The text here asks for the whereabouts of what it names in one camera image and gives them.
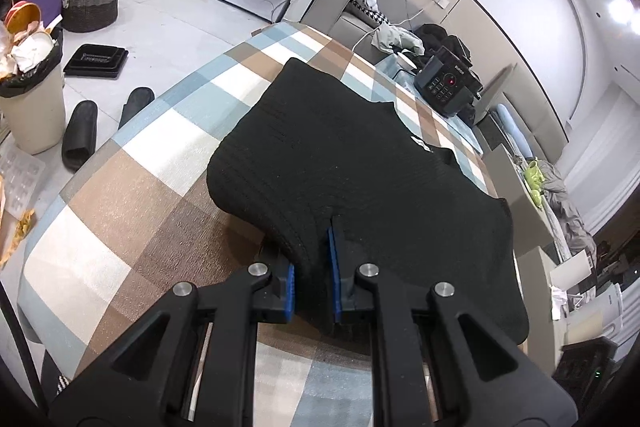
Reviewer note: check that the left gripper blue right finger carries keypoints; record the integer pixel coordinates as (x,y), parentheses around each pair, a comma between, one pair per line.
(343,269)

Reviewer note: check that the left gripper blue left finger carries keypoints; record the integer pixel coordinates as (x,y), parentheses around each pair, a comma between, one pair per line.
(283,286)

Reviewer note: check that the black knit sweater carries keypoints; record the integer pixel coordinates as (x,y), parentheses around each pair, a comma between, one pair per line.
(311,150)

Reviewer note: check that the neon green clothing item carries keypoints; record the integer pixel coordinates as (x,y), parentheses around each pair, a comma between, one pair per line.
(534,180)

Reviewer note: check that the pile of black clothes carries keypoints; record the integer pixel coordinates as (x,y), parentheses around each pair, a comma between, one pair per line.
(434,37)

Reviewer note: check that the plaid checkered table cloth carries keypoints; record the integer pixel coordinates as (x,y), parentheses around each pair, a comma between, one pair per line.
(137,218)

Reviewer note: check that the black electric pressure cooker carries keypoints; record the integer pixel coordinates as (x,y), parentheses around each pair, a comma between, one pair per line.
(447,84)

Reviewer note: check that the white grey cloth on sofa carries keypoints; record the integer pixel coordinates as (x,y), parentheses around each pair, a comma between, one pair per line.
(390,39)

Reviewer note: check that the grey sofa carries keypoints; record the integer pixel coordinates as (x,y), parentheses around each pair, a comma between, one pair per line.
(340,20)

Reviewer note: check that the black flat tray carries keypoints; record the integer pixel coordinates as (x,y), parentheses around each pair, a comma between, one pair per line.
(96,61)

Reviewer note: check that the beige trash bin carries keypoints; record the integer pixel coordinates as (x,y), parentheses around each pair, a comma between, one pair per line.
(32,96)

